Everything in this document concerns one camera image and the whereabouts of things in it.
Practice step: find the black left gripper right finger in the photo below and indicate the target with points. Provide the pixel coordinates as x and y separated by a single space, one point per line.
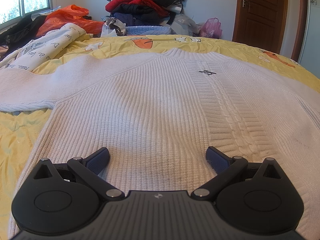
256 198

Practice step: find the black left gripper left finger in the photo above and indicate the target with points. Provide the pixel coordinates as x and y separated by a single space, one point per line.
56 199

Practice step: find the frosted glass wardrobe door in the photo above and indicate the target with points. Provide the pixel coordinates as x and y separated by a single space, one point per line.
309 54

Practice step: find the light blue knit blanket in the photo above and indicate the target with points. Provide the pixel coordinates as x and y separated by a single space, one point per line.
148 30

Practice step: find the orange plastic bag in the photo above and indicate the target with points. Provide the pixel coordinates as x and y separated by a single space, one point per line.
70 14

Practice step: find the yellow carrot print bedspread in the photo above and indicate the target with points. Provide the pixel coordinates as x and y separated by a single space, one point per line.
19 131

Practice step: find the brown wooden door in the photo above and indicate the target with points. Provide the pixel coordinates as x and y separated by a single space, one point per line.
260 23

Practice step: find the navy garment on pile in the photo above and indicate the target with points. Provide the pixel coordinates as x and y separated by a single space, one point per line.
136 15

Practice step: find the white knit sweater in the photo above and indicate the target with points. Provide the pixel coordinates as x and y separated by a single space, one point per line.
158 113

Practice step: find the pink plastic bag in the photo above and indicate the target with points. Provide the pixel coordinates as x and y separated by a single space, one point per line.
211 29

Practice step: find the grey patterned plastic bag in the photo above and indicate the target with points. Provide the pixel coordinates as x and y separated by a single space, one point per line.
113 28

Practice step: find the white script print quilt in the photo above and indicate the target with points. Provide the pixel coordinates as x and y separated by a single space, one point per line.
43 49

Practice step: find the black clothes by window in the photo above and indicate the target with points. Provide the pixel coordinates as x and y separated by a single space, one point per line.
26 27

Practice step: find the red garment on pile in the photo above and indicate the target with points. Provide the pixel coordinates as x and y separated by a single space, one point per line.
150 3

